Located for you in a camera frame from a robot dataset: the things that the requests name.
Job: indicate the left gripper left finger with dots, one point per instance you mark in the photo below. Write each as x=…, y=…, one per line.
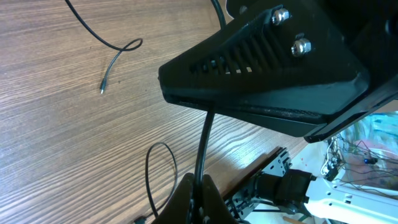
x=177, y=211

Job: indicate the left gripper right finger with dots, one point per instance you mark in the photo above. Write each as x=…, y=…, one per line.
x=214, y=210

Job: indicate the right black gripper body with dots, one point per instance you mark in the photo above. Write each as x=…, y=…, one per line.
x=369, y=30

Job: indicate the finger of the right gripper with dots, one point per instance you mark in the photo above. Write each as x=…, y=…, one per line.
x=280, y=66

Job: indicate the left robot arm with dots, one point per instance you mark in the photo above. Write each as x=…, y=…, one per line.
x=289, y=195

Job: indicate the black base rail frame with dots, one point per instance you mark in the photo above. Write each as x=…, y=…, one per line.
x=256, y=187

